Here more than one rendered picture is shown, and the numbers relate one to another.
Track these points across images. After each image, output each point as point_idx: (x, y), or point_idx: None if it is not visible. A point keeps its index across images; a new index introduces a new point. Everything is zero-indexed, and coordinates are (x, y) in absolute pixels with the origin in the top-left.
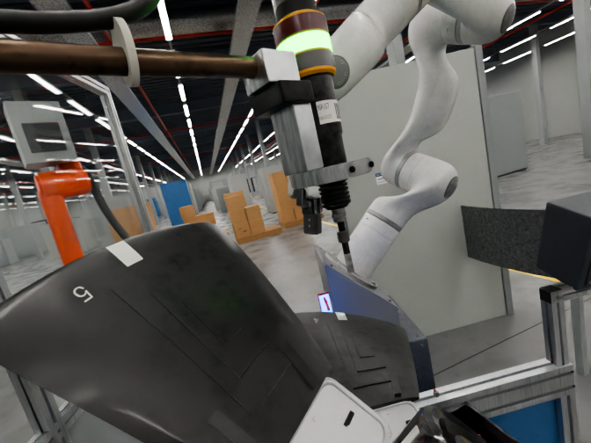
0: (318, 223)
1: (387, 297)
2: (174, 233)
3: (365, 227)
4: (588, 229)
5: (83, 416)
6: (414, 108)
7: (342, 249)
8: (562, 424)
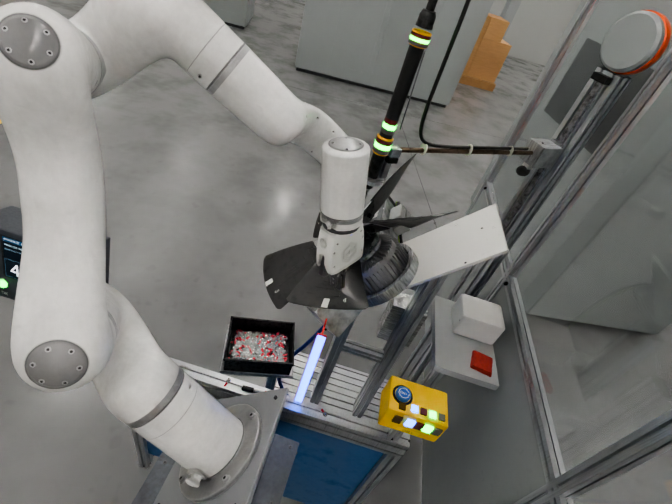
0: None
1: None
2: (426, 219)
3: (199, 389)
4: (109, 247)
5: None
6: (96, 214)
7: (228, 435)
8: None
